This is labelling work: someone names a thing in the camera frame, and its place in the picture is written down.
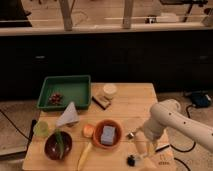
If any black cable on floor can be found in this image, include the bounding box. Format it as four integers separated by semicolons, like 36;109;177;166
169;103;201;171

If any white folded cloth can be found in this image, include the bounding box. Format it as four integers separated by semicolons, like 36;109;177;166
56;102;79;127

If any white cup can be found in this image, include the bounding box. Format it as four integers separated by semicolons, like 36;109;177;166
103;83;117;99

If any small orange cup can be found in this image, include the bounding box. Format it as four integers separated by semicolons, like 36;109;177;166
83;124;95;138

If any red grape bunch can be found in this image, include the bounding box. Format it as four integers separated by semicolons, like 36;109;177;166
48;93;63;105

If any dark brown bowl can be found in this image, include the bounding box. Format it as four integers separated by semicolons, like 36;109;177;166
44;131;72;160

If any green vegetable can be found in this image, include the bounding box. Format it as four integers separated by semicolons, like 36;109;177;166
55;129;64;159

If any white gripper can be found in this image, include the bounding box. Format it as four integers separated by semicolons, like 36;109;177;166
134;130;158;161

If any black power device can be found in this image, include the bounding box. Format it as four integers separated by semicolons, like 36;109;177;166
190;92;211;108

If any yellow banana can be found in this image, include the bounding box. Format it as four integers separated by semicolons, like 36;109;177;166
77;142;92;171

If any green plastic tray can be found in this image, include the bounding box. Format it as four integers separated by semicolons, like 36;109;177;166
37;75;91;111

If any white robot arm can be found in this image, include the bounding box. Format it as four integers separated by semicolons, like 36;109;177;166
136;99;213;153

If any orange bowl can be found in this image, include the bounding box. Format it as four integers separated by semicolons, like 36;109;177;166
93;119;122;149

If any small black object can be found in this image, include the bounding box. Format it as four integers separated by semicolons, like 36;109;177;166
126;155;135;167

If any green plastic cup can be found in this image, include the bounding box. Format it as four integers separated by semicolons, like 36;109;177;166
33;121;49;138

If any blue sponge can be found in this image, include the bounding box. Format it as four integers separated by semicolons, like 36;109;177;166
101;126;115;145

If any brown wooden brush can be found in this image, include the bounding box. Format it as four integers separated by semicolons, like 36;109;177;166
92;95;111;110

